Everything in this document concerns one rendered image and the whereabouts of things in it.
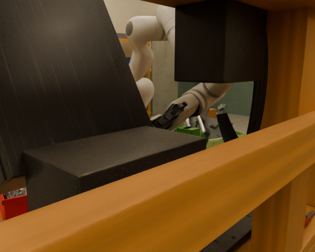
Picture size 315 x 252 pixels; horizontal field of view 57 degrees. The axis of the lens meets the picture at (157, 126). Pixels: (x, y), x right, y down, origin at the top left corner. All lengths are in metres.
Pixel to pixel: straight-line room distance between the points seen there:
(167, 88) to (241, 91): 2.12
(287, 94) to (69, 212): 0.57
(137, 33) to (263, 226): 0.84
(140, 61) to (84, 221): 1.17
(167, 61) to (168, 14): 7.59
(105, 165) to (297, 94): 0.45
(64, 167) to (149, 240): 0.21
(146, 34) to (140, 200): 1.05
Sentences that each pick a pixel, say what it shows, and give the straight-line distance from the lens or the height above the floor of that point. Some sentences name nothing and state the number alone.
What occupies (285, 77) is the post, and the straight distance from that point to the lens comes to 0.71.
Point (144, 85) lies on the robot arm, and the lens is 1.52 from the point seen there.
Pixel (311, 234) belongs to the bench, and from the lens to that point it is 1.05.
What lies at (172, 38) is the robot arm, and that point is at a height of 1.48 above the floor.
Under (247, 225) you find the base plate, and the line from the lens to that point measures 0.99.
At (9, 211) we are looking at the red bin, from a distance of 1.21.
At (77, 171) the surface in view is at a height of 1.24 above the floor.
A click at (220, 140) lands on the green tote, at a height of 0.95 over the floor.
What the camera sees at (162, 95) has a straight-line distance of 8.57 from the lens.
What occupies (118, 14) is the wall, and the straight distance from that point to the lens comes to 7.75.
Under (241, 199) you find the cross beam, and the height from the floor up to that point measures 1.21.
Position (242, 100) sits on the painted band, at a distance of 8.73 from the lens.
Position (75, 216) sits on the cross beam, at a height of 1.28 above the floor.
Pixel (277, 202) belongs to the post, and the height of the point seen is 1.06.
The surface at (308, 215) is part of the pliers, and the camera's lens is 1.14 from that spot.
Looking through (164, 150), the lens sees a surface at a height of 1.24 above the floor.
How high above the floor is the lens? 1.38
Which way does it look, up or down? 12 degrees down
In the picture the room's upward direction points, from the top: straight up
